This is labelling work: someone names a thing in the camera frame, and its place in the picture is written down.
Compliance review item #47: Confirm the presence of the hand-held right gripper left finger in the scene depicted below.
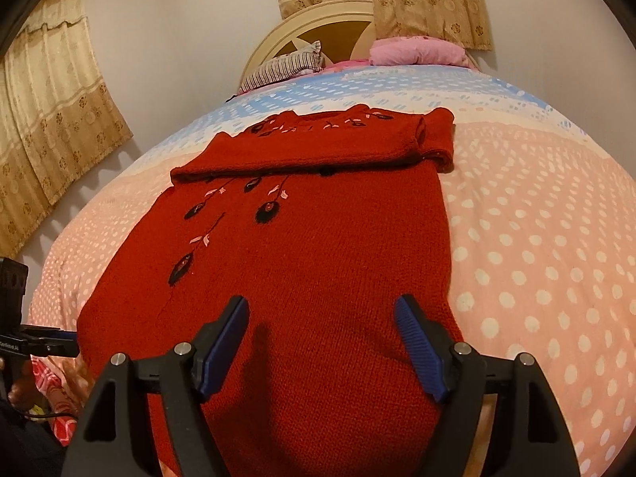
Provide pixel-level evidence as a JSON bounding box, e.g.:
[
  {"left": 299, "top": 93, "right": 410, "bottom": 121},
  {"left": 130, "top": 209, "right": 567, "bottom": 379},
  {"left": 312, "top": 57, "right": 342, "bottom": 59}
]
[{"left": 60, "top": 295, "right": 250, "bottom": 477}]

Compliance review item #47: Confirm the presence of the cream wooden headboard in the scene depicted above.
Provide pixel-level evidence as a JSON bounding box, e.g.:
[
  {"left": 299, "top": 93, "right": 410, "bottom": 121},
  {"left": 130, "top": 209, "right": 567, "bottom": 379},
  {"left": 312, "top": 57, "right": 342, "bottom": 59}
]
[{"left": 240, "top": 0, "right": 481, "bottom": 93}]

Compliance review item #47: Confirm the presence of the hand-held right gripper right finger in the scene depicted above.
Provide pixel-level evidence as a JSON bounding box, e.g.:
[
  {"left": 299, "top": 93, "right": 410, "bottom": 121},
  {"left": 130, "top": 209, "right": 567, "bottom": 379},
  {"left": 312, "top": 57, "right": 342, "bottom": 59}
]
[{"left": 394, "top": 294, "right": 582, "bottom": 477}]

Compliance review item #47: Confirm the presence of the black cable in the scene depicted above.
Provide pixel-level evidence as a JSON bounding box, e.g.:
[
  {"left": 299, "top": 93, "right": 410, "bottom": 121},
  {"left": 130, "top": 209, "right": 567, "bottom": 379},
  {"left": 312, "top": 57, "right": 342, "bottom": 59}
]
[{"left": 22, "top": 404, "right": 81, "bottom": 421}]

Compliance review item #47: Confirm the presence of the striped pillow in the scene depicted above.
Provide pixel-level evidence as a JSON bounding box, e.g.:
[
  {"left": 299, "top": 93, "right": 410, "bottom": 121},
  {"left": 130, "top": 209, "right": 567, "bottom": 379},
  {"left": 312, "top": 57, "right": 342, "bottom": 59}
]
[{"left": 240, "top": 41, "right": 325, "bottom": 93}]

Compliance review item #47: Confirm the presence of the red embroidered knit sweater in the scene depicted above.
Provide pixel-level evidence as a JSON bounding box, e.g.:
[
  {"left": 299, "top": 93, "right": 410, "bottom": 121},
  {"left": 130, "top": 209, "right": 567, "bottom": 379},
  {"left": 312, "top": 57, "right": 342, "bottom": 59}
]
[{"left": 77, "top": 104, "right": 467, "bottom": 477}]

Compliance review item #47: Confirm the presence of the wide beige floral curtain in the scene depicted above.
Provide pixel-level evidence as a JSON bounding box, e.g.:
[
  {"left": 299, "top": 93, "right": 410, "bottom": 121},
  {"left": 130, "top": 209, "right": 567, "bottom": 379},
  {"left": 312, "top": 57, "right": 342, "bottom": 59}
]
[{"left": 0, "top": 0, "right": 134, "bottom": 260}]

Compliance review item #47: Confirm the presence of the pink under sheet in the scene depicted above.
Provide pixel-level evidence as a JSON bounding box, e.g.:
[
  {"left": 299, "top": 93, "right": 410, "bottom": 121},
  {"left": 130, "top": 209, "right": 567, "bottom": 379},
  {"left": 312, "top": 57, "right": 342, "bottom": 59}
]
[{"left": 298, "top": 58, "right": 372, "bottom": 76}]

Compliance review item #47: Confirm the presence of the long beige floral curtain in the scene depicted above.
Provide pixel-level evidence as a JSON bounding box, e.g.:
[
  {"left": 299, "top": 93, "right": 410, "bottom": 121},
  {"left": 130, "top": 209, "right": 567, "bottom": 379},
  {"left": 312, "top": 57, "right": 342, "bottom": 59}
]
[{"left": 358, "top": 0, "right": 494, "bottom": 52}]

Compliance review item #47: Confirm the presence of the polka-dot bed sheet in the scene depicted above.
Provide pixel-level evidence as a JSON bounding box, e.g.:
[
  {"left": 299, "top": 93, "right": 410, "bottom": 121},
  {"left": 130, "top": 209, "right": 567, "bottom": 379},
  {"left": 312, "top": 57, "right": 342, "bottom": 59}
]
[{"left": 27, "top": 57, "right": 636, "bottom": 477}]

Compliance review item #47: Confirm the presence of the person's left hand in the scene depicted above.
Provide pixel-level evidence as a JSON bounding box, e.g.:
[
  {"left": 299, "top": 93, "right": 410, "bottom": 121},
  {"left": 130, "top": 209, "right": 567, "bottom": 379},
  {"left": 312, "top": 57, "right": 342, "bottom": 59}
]
[{"left": 7, "top": 376, "right": 39, "bottom": 409}]

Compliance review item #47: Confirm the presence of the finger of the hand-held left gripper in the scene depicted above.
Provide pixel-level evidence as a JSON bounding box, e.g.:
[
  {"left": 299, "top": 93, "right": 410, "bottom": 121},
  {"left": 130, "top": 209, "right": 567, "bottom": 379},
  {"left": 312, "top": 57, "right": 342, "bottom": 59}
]
[{"left": 22, "top": 325, "right": 81, "bottom": 359}]

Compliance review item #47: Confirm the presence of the pink pillow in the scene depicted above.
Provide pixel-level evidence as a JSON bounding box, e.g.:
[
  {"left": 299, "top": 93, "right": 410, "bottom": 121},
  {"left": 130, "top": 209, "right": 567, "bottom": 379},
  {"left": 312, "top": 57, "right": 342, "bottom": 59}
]
[{"left": 369, "top": 36, "right": 471, "bottom": 68}]

